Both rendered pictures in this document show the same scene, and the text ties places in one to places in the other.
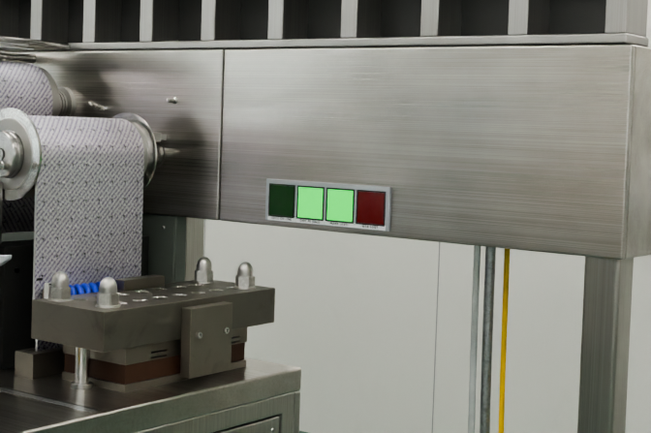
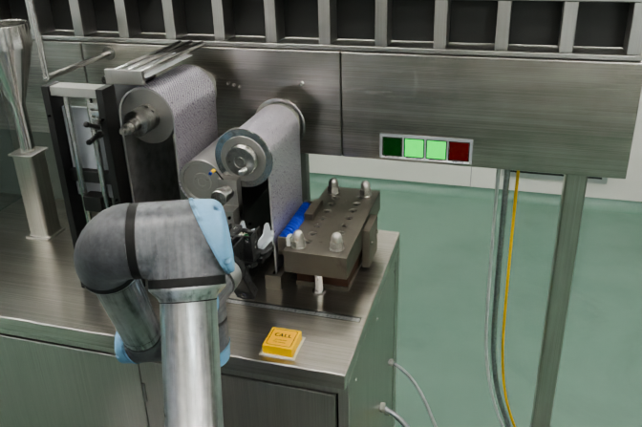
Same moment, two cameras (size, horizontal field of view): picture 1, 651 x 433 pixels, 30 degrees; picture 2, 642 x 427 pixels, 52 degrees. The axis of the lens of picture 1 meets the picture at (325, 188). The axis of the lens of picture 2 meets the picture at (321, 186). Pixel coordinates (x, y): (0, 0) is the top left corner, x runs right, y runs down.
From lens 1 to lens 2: 109 cm
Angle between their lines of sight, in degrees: 28
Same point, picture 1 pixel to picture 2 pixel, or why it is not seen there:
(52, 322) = (302, 263)
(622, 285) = not seen: hidden behind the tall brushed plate
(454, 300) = not seen: hidden behind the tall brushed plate
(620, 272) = not seen: hidden behind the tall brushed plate
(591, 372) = (567, 217)
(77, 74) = (214, 62)
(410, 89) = (487, 83)
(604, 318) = (578, 190)
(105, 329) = (347, 267)
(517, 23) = (567, 46)
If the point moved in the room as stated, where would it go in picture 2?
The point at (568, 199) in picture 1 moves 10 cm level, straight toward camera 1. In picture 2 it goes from (594, 147) to (616, 161)
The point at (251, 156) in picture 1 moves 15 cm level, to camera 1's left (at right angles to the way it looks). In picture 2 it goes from (366, 119) to (314, 126)
